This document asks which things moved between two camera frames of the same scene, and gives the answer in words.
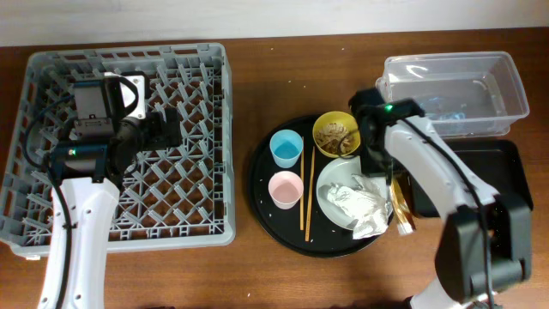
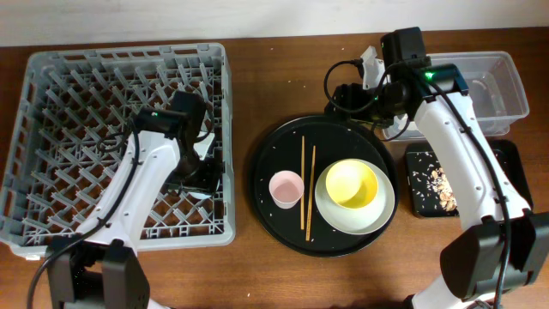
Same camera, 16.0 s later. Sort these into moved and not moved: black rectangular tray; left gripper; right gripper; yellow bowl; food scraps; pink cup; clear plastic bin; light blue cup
Moved: yellow bowl; left gripper; right gripper; food scraps; light blue cup
Not moved: black rectangular tray; clear plastic bin; pink cup
